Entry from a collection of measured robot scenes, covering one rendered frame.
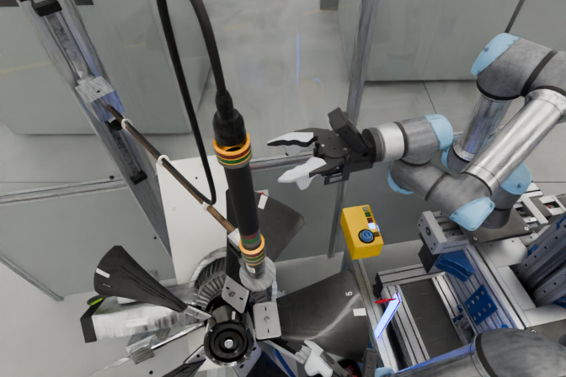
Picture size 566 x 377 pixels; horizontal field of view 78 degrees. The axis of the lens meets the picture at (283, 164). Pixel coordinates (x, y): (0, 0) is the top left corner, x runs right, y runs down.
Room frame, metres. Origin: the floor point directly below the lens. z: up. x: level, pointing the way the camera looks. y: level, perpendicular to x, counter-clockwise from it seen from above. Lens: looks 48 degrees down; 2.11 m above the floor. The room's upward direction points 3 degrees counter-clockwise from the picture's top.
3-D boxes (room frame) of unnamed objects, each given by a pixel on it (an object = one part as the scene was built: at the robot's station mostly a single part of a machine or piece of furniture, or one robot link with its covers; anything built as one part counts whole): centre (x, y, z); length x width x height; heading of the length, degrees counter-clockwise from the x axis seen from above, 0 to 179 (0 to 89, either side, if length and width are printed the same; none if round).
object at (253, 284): (0.30, 0.07, 1.51); 0.09 x 0.07 x 0.10; 42
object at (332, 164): (0.43, -0.08, 1.63); 0.09 x 0.05 x 0.02; 123
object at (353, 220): (0.63, -0.26, 1.02); 0.16 x 0.10 x 0.11; 7
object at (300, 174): (0.41, -0.04, 1.61); 0.09 x 0.03 x 0.06; 123
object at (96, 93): (0.76, 0.48, 1.55); 0.10 x 0.07 x 0.08; 42
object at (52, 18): (0.80, 0.51, 1.48); 0.05 x 0.03 x 0.62; 132
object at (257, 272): (0.29, 0.06, 1.67); 0.04 x 0.04 x 0.46
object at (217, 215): (0.52, 0.26, 1.55); 0.54 x 0.01 x 0.01; 42
